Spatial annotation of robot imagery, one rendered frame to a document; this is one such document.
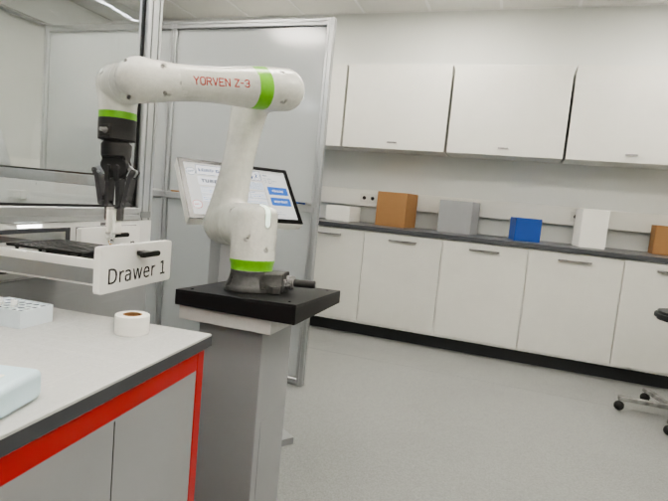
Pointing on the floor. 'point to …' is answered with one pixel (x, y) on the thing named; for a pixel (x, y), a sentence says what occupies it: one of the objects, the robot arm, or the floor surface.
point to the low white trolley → (102, 412)
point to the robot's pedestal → (241, 406)
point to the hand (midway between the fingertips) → (113, 221)
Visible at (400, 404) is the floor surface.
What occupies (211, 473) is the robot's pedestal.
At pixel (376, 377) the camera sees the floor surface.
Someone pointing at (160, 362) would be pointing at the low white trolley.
